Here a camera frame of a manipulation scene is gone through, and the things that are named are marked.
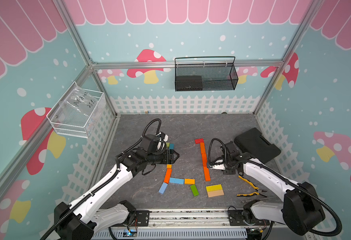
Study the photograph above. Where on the clear plastic wall bin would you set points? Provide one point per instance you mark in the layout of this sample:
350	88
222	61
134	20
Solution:
77	112

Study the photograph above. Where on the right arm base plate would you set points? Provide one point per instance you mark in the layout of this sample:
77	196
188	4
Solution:
244	218

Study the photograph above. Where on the red block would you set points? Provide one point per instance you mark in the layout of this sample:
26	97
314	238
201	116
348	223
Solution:
198	141

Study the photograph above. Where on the black box in basket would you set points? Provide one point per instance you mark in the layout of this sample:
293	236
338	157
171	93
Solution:
188	83

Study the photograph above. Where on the yellow-green wide block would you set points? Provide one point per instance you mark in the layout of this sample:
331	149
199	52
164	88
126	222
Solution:
214	188

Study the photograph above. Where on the orange long block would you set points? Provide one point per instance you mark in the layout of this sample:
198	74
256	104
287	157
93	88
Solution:
168	175

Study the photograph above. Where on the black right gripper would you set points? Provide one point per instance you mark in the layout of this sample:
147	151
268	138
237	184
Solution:
227	172

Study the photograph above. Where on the tan block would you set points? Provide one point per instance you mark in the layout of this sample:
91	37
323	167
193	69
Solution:
215	193

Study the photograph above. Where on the small orange-yellow block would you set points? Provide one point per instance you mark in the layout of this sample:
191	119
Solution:
189	181

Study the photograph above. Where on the blue long block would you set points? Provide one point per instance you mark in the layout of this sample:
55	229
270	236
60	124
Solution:
176	181

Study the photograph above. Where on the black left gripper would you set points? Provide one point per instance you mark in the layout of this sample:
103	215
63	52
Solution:
168	157

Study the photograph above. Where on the yellow black pliers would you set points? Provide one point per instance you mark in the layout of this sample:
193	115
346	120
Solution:
256	191

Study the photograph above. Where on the light blue block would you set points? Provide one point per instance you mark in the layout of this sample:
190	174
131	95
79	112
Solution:
163	188

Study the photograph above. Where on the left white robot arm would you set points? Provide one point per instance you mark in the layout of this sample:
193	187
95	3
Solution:
83	217

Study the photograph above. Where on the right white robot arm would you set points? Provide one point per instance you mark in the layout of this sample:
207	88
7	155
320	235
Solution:
301	210

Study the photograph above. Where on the green circuit board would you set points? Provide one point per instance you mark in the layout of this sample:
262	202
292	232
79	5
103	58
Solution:
130	234

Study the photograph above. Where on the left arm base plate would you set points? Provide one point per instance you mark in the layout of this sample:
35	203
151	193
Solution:
136	219

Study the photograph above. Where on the black plastic tool case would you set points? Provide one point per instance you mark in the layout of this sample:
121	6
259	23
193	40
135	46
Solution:
254	143

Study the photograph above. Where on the black wire mesh basket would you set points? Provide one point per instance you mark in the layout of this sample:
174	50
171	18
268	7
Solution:
218	73

